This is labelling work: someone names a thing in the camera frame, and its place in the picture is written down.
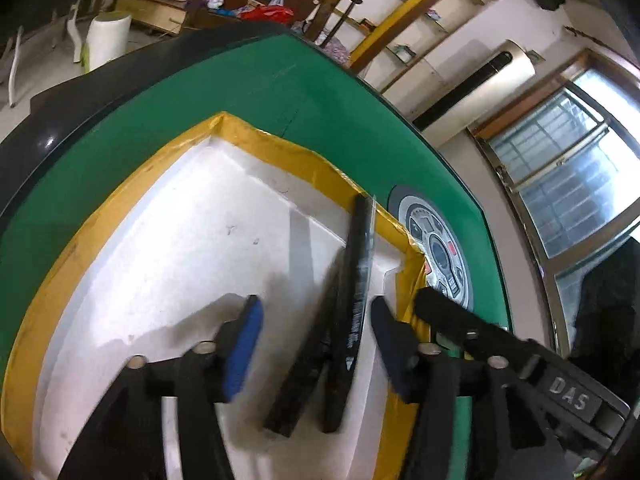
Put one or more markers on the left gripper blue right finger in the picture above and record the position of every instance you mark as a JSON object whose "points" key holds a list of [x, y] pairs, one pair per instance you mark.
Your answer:
{"points": [[510, 439]]}

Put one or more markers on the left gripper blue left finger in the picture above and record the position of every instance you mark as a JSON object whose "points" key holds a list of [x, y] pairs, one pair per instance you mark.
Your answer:
{"points": [[122, 438]]}

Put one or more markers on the black marker grey cap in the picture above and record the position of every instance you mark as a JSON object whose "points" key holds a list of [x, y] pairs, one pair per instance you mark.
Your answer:
{"points": [[350, 307]]}

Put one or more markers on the black marker dark cap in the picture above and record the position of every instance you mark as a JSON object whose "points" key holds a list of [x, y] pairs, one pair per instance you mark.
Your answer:
{"points": [[313, 355]]}

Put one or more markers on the round grey table centre console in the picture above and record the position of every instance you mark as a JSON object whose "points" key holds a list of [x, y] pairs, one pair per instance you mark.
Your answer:
{"points": [[446, 268]]}

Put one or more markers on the window with metal grille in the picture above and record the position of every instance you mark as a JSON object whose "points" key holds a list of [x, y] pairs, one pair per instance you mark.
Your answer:
{"points": [[567, 155]]}

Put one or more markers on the white tray with gold rim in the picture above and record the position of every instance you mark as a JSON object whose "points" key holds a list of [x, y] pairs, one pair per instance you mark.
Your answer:
{"points": [[223, 213]]}

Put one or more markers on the tall white air conditioner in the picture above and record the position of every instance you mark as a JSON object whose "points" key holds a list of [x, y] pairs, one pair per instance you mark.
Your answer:
{"points": [[481, 91]]}

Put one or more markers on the dark wooden chair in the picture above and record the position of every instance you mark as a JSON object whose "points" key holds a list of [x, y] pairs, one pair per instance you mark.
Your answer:
{"points": [[325, 9]]}

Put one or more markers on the red plastic bag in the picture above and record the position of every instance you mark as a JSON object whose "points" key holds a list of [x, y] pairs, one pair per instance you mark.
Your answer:
{"points": [[271, 13]]}

